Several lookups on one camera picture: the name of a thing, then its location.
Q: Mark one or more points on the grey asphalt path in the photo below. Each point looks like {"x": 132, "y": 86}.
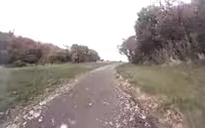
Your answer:
{"x": 93, "y": 96}

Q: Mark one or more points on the robot's own part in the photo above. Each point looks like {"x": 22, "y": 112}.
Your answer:
{"x": 63, "y": 126}

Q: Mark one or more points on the row of reddish bushes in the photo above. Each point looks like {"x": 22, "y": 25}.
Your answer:
{"x": 30, "y": 51}

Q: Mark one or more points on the grass verge with leaves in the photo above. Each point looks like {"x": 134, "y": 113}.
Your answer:
{"x": 176, "y": 83}
{"x": 23, "y": 81}

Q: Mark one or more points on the row of dark trees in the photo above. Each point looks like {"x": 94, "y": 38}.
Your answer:
{"x": 176, "y": 33}

